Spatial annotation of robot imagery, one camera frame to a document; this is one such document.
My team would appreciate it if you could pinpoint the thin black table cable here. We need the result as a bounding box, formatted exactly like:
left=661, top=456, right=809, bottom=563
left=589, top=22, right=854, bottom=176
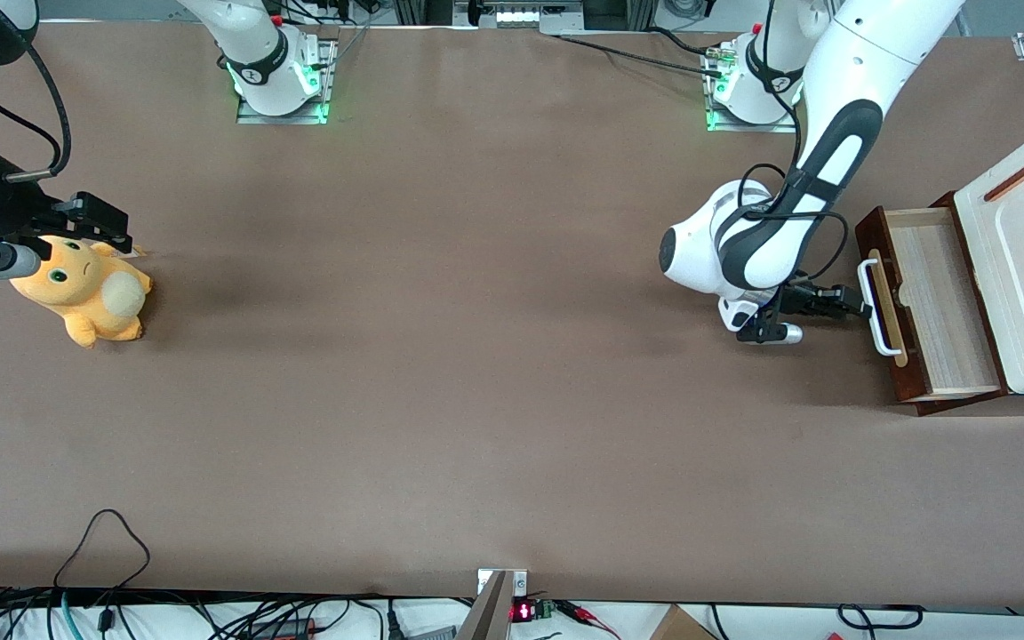
left=552, top=34, right=732, bottom=79

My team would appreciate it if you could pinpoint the brown cardboard piece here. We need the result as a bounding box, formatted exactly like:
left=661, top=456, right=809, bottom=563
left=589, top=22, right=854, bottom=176
left=648, top=604, right=720, bottom=640

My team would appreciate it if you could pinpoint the right arm gripper black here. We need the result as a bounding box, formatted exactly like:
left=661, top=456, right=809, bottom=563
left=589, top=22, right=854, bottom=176
left=0, top=158, right=135, bottom=255

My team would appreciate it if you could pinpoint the red clip lead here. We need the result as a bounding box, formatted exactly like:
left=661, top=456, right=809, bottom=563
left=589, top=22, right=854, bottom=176
left=556, top=601, right=622, bottom=640

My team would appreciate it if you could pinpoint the dark wooden drawer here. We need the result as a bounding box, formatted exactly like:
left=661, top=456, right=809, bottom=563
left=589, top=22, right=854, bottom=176
left=856, top=206, right=1009, bottom=406

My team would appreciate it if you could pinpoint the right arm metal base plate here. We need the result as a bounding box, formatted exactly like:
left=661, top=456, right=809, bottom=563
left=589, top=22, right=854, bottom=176
left=236, top=36, right=337, bottom=125

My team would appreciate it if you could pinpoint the orange plush toy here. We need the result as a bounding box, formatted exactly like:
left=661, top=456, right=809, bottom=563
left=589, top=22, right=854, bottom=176
left=10, top=235, right=155, bottom=349

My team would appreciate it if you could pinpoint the black flat looped cable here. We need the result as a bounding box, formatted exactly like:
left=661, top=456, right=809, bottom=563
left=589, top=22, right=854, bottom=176
left=836, top=602, right=925, bottom=633

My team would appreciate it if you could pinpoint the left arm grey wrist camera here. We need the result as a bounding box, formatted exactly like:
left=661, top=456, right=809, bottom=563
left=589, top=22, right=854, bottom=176
left=737, top=322, right=804, bottom=346

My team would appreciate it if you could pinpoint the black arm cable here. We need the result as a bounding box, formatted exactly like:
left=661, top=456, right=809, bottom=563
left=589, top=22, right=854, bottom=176
left=738, top=0, right=852, bottom=287
left=0, top=40, right=74, bottom=184

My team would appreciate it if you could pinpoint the silver camera mount bracket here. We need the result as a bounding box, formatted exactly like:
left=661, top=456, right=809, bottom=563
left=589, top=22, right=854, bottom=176
left=476, top=569, right=530, bottom=599

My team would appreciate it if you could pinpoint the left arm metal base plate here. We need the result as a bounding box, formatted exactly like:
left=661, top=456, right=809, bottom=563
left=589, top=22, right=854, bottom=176
left=705, top=40, right=800, bottom=134

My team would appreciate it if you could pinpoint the grey camera mount bar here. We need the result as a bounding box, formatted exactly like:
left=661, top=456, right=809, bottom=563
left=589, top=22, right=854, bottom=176
left=453, top=571, right=514, bottom=640

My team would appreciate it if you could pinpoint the black power adapter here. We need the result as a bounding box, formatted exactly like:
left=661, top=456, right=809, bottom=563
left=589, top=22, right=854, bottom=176
left=249, top=617, right=318, bottom=640

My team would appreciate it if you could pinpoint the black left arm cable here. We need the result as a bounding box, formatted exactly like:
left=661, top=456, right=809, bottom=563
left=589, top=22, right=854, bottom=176
left=738, top=0, right=852, bottom=287

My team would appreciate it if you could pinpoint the thick black table cable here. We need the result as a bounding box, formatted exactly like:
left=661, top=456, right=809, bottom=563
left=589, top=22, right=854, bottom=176
left=648, top=27, right=719, bottom=58

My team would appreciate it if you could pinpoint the white drawer handle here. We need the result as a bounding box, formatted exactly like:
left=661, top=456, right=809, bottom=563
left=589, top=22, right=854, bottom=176
left=858, top=249, right=900, bottom=357

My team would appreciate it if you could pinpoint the aluminium frame with light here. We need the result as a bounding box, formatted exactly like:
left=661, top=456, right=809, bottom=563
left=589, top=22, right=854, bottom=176
left=392, top=0, right=660, bottom=35

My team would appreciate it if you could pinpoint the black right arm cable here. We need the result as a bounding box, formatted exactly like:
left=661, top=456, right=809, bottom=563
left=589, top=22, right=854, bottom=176
left=0, top=40, right=74, bottom=184

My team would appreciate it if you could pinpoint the brown cabinet lid handle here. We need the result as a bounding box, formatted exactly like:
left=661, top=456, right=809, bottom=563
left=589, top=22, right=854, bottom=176
left=985, top=156, right=1024, bottom=203

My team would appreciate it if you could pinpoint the left arm gripper black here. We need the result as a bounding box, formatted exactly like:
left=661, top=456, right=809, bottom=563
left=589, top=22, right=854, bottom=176
left=775, top=279, right=874, bottom=322

